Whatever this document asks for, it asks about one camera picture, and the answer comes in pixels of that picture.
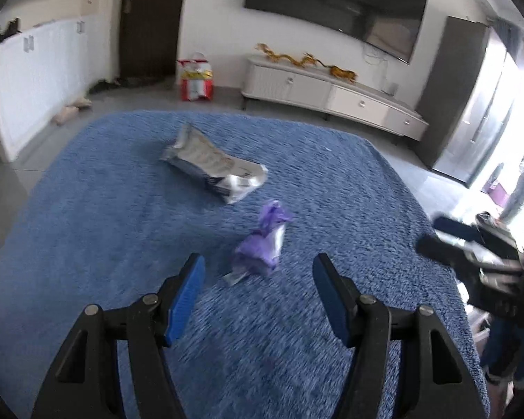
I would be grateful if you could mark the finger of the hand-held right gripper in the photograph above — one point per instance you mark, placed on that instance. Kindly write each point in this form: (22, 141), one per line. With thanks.
(454, 229)
(441, 251)

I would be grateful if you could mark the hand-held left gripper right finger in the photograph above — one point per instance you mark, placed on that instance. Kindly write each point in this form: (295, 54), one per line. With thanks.
(332, 299)

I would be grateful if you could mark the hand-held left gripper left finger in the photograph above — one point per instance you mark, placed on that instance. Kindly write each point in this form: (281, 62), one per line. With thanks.
(187, 297)

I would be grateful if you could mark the purple foil wrapper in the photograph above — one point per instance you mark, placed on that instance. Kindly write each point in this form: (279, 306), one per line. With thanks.
(257, 248)

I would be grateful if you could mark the silver foil snack packet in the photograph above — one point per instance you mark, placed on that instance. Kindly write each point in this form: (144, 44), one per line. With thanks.
(201, 152)

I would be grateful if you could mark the purple box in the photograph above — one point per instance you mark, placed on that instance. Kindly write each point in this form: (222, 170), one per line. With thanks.
(498, 193)

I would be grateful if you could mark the grey cloth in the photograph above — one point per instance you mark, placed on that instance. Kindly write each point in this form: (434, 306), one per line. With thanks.
(522, 183)

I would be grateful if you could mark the tall grey cabinet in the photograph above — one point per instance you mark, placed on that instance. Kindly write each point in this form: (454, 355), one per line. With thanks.
(454, 104)

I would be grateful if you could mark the blue fluffy rug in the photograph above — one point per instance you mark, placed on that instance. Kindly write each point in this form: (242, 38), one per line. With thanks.
(91, 205)

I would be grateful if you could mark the white television cabinet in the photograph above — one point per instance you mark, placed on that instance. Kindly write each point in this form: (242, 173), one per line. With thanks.
(314, 91)

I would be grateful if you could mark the grey curtain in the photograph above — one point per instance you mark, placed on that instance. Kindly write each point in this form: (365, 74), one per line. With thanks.
(508, 37)

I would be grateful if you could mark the red and white bag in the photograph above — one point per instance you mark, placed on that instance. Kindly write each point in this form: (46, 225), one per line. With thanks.
(196, 80)

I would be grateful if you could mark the dark shoes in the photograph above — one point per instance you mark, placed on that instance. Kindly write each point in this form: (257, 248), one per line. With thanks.
(122, 84)

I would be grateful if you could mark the golden dragon ornament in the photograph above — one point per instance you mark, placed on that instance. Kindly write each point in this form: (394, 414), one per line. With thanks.
(305, 61)

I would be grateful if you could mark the white lower cupboard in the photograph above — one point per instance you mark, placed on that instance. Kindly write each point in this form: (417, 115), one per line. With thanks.
(35, 78)

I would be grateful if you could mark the dark brown door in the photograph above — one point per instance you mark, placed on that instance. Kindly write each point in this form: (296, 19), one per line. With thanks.
(153, 22)

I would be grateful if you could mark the small black object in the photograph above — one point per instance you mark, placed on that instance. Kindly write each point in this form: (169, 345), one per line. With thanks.
(7, 31)

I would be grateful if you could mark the wall-mounted black television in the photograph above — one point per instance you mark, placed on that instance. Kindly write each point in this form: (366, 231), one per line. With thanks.
(332, 4)

